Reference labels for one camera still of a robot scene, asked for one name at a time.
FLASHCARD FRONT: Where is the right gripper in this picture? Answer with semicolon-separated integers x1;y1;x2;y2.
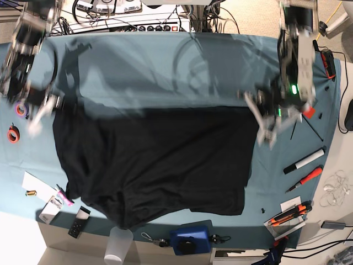
27;92;65;137

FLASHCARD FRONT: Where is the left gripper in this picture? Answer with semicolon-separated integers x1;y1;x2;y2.
237;90;302;149

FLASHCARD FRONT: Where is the black t-shirt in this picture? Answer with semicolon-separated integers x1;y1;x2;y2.
53;107;259;229

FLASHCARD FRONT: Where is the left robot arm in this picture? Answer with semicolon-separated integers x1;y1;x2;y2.
237;1;318;148

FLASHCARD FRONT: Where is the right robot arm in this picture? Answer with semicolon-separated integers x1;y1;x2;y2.
1;1;65;137

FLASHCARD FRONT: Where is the purple tape roll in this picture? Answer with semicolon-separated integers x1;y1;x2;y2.
14;101;30;119

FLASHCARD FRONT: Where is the red cube block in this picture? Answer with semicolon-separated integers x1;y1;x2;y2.
302;106;315;119

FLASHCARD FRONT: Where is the orange tape roll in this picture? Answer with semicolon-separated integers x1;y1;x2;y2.
7;124;20;144

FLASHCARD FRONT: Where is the black and white marker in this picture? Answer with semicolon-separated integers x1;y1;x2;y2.
283;146;327;174

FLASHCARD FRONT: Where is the orange black clamp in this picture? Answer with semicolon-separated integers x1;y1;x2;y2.
320;48;336;79

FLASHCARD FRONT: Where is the white paper sheet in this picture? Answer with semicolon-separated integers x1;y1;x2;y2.
22;172;58;202

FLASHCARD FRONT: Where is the pink packaged item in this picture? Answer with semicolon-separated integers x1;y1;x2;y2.
56;184;74;206

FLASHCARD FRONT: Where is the small brass battery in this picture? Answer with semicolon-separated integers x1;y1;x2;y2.
25;190;37;197

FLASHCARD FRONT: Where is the orange utility knife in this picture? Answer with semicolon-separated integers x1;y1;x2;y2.
267;201;312;226

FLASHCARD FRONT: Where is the white card package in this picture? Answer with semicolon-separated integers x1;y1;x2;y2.
39;196;63;224

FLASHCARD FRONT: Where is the small black remote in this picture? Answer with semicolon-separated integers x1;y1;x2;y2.
68;206;90;239

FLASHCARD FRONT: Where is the blue box with knob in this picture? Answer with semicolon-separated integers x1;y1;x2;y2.
169;225;211;256

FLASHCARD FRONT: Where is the translucent plastic cup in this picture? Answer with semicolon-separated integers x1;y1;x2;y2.
104;227;133;265

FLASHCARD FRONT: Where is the orange handled screwdriver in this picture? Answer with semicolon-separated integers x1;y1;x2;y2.
285;165;324;193

